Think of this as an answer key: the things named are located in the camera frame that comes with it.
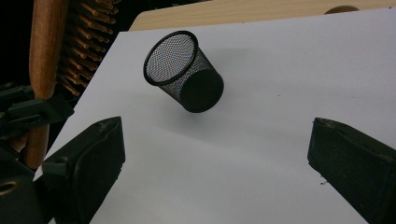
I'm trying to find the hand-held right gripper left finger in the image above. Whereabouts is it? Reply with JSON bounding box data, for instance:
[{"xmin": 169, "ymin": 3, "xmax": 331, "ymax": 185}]
[{"xmin": 42, "ymin": 116, "xmax": 126, "ymax": 224}]

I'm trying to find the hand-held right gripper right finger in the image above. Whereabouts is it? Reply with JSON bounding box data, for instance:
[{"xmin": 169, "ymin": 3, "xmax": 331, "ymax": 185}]
[{"xmin": 306, "ymin": 117, "xmax": 396, "ymax": 224}]

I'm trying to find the wooden hairbrush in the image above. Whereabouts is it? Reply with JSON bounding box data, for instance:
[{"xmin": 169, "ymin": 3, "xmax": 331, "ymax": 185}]
[{"xmin": 23, "ymin": 0, "xmax": 121, "ymax": 171}]

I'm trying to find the black mesh pen cup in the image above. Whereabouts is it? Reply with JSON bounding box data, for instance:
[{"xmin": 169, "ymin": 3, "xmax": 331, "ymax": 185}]
[{"xmin": 142, "ymin": 30, "xmax": 225, "ymax": 114}]

